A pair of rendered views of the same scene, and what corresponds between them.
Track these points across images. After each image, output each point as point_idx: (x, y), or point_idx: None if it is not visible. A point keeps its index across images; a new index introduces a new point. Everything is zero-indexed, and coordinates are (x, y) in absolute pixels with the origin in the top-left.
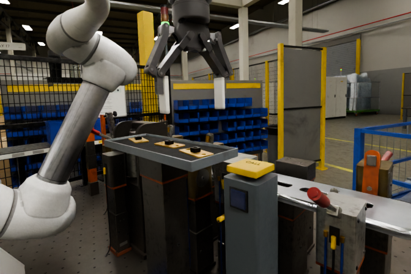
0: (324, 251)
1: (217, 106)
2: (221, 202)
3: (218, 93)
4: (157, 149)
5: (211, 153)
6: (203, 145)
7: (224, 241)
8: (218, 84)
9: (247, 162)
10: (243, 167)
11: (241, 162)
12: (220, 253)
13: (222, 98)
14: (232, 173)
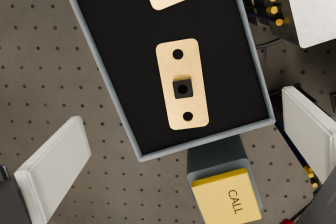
0: (301, 155)
1: (284, 107)
2: (263, 0)
3: (301, 132)
4: None
5: (203, 121)
6: (241, 17)
7: (247, 6)
8: (318, 154)
9: (230, 193)
10: (206, 211)
11: (220, 191)
12: None
13: (296, 146)
14: (206, 170)
